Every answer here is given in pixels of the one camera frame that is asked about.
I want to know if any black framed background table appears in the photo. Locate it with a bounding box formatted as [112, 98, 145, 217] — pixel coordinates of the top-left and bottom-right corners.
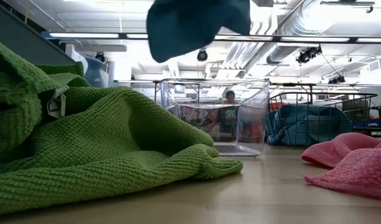
[270, 82, 381, 105]

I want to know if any black ceiling spotlight cluster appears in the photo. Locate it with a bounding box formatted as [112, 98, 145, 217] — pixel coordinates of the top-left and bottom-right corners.
[296, 45, 322, 65]

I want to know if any pink microfiber towel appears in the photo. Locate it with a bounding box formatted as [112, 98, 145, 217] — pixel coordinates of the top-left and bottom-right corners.
[301, 133, 381, 200]

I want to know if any clear plastic bin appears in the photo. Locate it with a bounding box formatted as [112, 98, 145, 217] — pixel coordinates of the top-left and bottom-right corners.
[159, 78, 271, 158]

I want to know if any dark computer monitor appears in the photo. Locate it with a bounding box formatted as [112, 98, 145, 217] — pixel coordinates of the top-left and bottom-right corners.
[342, 98, 369, 121]

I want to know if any black ceiling light rail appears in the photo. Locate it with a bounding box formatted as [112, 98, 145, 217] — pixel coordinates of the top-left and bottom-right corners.
[40, 30, 381, 44]

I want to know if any black wire basket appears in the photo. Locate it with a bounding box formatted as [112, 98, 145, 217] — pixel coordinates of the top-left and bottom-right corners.
[266, 91, 381, 149]

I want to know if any blue microfiber towel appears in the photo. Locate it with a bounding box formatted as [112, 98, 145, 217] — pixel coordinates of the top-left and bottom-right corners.
[146, 0, 252, 64]
[265, 104, 354, 147]

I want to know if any silver ventilation duct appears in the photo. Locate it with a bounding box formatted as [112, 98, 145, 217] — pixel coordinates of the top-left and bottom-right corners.
[266, 0, 328, 65]

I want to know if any person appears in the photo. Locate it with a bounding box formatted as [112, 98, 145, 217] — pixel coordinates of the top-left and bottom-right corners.
[214, 90, 241, 136]

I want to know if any teal plastic basket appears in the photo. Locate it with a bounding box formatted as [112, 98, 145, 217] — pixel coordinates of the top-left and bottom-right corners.
[0, 0, 76, 66]

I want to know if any green microfiber towel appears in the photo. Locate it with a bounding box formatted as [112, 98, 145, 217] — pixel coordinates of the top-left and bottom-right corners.
[0, 34, 70, 159]
[0, 86, 244, 216]
[36, 61, 90, 88]

